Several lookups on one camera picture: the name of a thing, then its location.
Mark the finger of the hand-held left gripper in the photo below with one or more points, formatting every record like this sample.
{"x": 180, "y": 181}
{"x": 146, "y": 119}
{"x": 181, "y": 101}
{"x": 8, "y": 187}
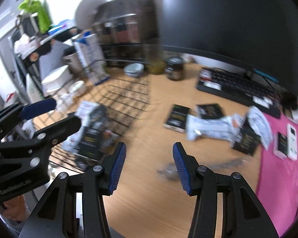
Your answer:
{"x": 62, "y": 131}
{"x": 38, "y": 107}

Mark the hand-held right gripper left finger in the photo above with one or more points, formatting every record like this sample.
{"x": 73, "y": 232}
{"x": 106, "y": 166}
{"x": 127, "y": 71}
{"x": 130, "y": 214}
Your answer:
{"x": 118, "y": 168}

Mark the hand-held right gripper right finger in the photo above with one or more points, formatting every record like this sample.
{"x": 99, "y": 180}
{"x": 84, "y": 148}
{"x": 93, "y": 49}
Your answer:
{"x": 181, "y": 168}

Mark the clear packet with brown snack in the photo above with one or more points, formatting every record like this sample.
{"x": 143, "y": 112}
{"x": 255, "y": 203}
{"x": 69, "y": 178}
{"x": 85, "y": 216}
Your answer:
{"x": 168, "y": 172}

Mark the white packet with figure print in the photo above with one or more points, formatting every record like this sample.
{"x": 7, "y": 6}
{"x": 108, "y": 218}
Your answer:
{"x": 72, "y": 141}

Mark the pile of black tissue packs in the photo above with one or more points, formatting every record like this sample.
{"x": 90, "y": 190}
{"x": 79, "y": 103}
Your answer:
{"x": 94, "y": 133}

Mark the white cracker snack packet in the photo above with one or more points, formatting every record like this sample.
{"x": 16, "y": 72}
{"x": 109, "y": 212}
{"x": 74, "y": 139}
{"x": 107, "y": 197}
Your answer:
{"x": 85, "y": 108}

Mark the large white blue snack packet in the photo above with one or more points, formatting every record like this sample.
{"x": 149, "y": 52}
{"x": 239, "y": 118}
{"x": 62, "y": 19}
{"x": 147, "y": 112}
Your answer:
{"x": 208, "y": 127}

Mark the black pocket tissue pack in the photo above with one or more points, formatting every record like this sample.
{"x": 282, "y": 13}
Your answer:
{"x": 209, "y": 110}
{"x": 177, "y": 117}
{"x": 281, "y": 143}
{"x": 245, "y": 138}

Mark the person's left hand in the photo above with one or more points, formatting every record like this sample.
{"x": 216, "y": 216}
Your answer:
{"x": 15, "y": 207}

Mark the white sack green print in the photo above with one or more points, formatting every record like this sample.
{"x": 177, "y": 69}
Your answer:
{"x": 33, "y": 89}

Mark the white lidded container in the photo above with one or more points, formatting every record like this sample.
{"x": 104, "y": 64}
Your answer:
{"x": 52, "y": 91}
{"x": 56, "y": 76}

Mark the clear glass jar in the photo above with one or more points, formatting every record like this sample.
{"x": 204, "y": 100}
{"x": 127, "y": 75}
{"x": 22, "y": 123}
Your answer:
{"x": 64, "y": 101}

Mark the wooden desk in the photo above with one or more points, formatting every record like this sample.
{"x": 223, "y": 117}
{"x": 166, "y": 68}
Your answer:
{"x": 149, "y": 203}

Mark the grey door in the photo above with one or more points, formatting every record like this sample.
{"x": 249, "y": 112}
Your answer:
{"x": 5, "y": 62}

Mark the grey woven basket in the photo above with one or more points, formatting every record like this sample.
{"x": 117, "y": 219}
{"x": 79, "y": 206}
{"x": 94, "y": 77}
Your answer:
{"x": 73, "y": 62}

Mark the white plastic bag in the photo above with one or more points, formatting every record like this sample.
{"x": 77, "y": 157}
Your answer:
{"x": 24, "y": 44}

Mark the white blue drink carton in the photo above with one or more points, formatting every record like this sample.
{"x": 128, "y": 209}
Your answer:
{"x": 89, "y": 54}

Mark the black storage cart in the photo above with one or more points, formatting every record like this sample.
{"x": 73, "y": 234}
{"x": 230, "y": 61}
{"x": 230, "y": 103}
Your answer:
{"x": 60, "y": 36}

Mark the blue tissue pack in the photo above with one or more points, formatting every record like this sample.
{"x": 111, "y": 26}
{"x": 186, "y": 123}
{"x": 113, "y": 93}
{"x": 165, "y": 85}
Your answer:
{"x": 62, "y": 26}

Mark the pink desk mat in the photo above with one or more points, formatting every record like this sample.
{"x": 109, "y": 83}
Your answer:
{"x": 275, "y": 178}

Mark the small white blue bowl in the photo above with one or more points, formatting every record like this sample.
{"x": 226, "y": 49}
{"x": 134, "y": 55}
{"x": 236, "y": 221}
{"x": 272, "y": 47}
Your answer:
{"x": 134, "y": 69}

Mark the green fluffy duster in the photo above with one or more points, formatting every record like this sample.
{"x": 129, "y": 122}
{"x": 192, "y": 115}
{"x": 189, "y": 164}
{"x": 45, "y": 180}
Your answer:
{"x": 37, "y": 12}

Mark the dark glass jar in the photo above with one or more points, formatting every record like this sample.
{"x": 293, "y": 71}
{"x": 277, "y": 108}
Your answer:
{"x": 175, "y": 69}

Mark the black keyboard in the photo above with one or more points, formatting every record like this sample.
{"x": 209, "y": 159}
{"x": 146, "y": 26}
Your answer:
{"x": 238, "y": 84}

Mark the white round fan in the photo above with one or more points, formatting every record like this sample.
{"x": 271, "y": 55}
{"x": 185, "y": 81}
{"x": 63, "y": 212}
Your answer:
{"x": 87, "y": 12}

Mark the glass beaker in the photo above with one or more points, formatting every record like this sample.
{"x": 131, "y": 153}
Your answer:
{"x": 155, "y": 62}

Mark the white remote control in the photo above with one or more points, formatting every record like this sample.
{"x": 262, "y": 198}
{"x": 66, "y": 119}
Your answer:
{"x": 292, "y": 141}

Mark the smoked acrylic organizer cabinet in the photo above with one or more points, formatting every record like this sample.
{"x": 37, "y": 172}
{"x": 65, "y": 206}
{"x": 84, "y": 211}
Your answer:
{"x": 129, "y": 29}

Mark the black power plug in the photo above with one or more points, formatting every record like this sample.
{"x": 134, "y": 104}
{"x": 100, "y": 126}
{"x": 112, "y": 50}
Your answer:
{"x": 289, "y": 100}

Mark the black curved monitor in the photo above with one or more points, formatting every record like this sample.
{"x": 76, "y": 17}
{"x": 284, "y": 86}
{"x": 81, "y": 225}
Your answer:
{"x": 226, "y": 17}

